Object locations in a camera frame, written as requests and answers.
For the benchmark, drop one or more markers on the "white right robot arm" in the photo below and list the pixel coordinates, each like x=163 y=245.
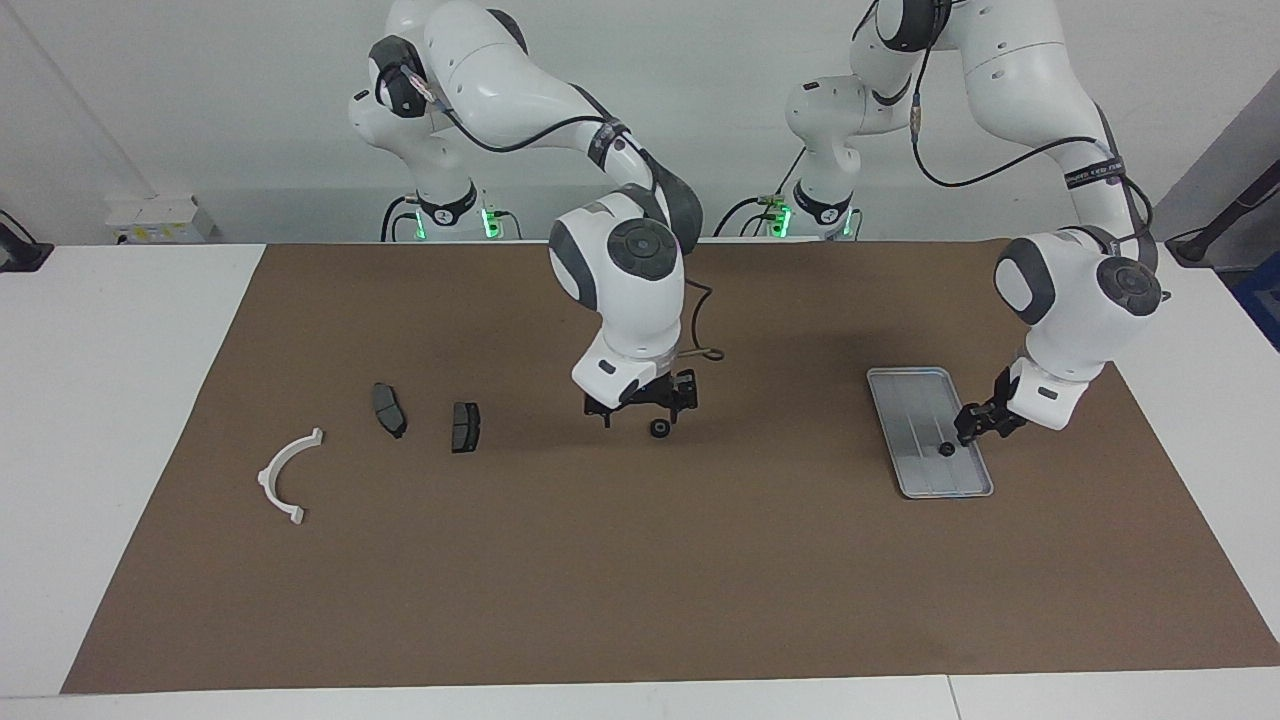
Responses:
x=620 y=290

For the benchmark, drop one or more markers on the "white wall box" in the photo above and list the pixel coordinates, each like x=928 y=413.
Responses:
x=160 y=220

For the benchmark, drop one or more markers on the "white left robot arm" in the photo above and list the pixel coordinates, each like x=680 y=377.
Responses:
x=1080 y=290

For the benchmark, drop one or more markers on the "blue bin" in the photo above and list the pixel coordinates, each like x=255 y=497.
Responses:
x=1265 y=300

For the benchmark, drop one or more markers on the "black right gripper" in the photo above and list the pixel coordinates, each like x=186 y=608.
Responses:
x=650 y=393

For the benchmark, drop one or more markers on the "brown table mat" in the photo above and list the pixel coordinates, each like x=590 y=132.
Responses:
x=640 y=560

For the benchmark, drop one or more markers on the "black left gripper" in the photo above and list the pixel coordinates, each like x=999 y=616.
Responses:
x=1003 y=400

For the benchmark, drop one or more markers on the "large black bearing gear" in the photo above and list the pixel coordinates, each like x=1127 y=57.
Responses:
x=660 y=428

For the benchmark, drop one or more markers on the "elongated dark brake pad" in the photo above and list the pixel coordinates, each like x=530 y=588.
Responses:
x=388 y=408

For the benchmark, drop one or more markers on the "black stand foot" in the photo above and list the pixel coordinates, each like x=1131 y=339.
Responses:
x=1195 y=250

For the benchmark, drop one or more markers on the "rectangular dark brake pad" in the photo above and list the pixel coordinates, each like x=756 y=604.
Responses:
x=465 y=427

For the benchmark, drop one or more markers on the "silver metal tray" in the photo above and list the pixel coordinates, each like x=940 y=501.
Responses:
x=915 y=430

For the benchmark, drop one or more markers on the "black table clamp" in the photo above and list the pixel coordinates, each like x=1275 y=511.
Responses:
x=20 y=255

